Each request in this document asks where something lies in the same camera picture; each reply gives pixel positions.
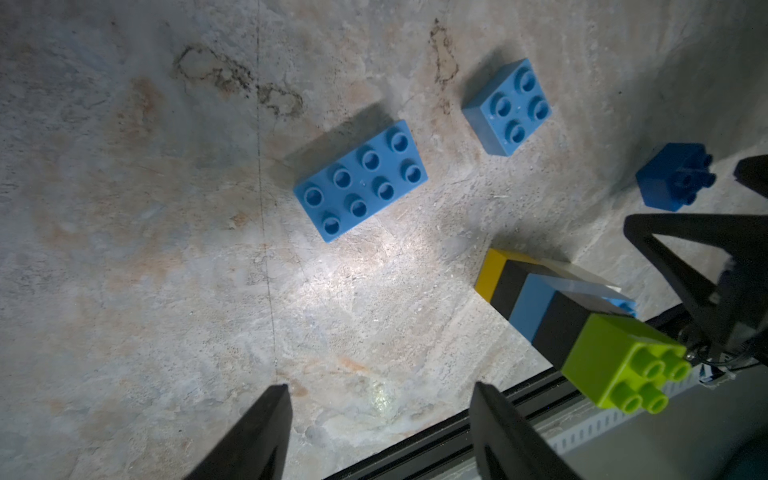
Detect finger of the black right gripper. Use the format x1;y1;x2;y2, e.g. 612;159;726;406
624;214;767;354
734;155;768;198

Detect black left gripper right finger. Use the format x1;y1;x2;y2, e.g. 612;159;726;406
469;382;578;480

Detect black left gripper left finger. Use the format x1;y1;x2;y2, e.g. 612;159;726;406
187;384;293;480

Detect blue square lego brick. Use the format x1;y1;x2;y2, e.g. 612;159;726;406
636;143;717;212

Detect green lego brick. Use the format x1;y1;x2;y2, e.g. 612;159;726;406
561;313;692;415

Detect black lego brick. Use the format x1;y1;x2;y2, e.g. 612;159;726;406
532;291;630;370
490;260;560;320

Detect yellow lego brick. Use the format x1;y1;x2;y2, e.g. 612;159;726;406
475;248;538;303

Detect small blue lego brick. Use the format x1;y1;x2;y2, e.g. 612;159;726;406
462;58;553;157

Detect cream lego brick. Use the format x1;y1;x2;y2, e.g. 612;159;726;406
540;259;622;293

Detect blue long lego brick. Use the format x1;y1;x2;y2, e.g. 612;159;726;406
509;274;636;343

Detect white slotted cable duct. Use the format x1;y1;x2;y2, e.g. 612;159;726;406
542;365;704;455

